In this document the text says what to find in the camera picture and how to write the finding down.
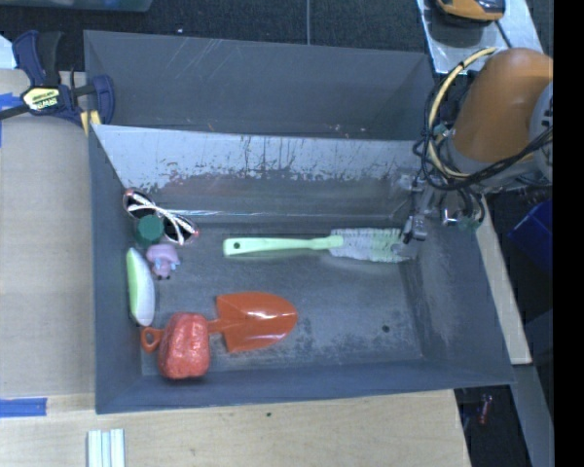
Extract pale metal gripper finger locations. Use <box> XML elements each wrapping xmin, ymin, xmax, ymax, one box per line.
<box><xmin>404</xmin><ymin>216</ymin><xmax>428</xmax><ymax>258</ymax></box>
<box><xmin>398</xmin><ymin>215</ymin><xmax>415</xmax><ymax>248</ymax></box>

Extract green and white bottle brush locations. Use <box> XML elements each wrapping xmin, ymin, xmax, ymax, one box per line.
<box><xmin>222</xmin><ymin>227</ymin><xmax>416</xmax><ymax>265</ymax></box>

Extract grey metal bin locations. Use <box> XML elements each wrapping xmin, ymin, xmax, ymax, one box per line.
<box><xmin>82</xmin><ymin>29</ymin><xmax>518</xmax><ymax>415</ymax></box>

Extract orange toy shovel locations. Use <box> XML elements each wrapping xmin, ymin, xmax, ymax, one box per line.
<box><xmin>140</xmin><ymin>290</ymin><xmax>300</xmax><ymax>355</ymax></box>

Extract white and red sunglasses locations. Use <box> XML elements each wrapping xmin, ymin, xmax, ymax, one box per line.
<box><xmin>122</xmin><ymin>188</ymin><xmax>201</xmax><ymax>248</ymax></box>

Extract pink toy pig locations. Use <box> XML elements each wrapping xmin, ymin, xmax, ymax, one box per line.
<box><xmin>145</xmin><ymin>242</ymin><xmax>182</xmax><ymax>281</ymax></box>

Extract red toy bell pepper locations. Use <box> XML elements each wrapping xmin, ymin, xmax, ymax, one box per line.
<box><xmin>156</xmin><ymin>311</ymin><xmax>212</xmax><ymax>381</ymax></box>

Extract dark green cylinder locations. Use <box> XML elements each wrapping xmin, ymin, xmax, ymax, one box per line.
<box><xmin>135</xmin><ymin>213</ymin><xmax>166</xmax><ymax>245</ymax></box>

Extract green and white sponge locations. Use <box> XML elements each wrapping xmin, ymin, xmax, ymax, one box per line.
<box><xmin>125</xmin><ymin>246</ymin><xmax>157</xmax><ymax>328</ymax></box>

